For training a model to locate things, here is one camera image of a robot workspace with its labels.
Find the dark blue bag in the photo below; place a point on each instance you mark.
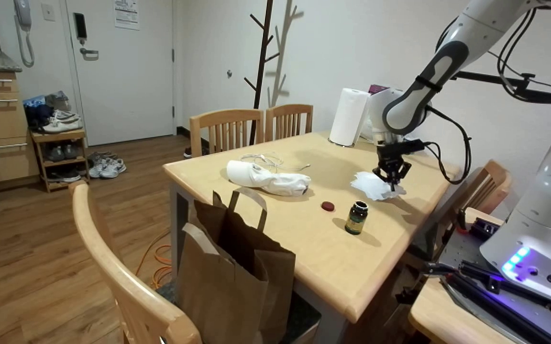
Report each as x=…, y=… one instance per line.
x=37, y=112

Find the white light switch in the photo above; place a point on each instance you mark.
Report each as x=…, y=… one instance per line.
x=49, y=13

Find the black camera mount rod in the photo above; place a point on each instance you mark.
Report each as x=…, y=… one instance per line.
x=544, y=95

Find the white door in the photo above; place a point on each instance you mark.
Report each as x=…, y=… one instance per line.
x=129, y=83

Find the small red bottle cap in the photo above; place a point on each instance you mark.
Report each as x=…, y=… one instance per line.
x=328, y=206

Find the dark robot mounting plate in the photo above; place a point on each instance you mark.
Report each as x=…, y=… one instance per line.
x=498, y=303

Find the white sneaker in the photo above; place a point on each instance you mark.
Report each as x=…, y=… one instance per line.
x=114, y=169
x=96, y=160

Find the white wall phone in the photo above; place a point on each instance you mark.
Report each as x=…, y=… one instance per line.
x=24, y=26

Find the black orange bar clamp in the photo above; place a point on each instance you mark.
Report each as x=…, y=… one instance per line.
x=479, y=229
x=441, y=280

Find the white sneakers pair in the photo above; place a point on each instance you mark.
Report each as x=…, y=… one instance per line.
x=62, y=121

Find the white paper notice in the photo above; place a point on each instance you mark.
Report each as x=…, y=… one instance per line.
x=127, y=13

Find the white cloth bundle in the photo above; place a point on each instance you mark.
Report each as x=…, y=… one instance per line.
x=269, y=181

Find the light wooden chair curved back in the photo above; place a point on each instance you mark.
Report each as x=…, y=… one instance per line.
x=119, y=274

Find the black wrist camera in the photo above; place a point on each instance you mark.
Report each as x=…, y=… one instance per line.
x=406, y=146

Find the wooden chair beside robot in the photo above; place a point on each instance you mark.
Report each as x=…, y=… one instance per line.
x=489, y=185

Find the dark bottle with label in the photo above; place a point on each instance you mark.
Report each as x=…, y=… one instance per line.
x=357, y=219

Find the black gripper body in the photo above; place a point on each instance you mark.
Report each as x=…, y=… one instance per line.
x=395, y=162

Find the dark shoes pair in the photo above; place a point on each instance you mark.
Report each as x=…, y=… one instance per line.
x=64, y=152

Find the wooden slatted chair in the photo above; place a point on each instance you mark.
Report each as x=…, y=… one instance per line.
x=288, y=121
x=225, y=131

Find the wooden shoe rack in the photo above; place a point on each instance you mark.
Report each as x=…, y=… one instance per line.
x=62, y=164

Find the brown paper bag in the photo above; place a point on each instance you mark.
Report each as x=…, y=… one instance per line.
x=225, y=280

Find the dark branch coat rack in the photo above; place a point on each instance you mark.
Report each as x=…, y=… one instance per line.
x=261, y=64

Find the white paper towel roll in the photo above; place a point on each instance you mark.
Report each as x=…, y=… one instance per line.
x=349, y=118

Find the wooden kitchen cabinet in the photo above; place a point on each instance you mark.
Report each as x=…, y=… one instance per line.
x=5, y=127

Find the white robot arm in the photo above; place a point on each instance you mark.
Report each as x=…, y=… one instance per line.
x=439, y=68

